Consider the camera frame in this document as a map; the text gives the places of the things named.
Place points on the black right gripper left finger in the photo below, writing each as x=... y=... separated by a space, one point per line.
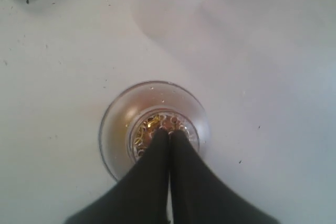
x=141 y=195

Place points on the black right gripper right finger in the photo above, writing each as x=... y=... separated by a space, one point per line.
x=198 y=196

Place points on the gold foil piece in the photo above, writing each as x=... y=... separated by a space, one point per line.
x=144 y=133

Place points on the clear dome jar lid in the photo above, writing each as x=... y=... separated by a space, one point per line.
x=135 y=104

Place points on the wooden block pieces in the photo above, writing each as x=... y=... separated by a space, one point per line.
x=170 y=123

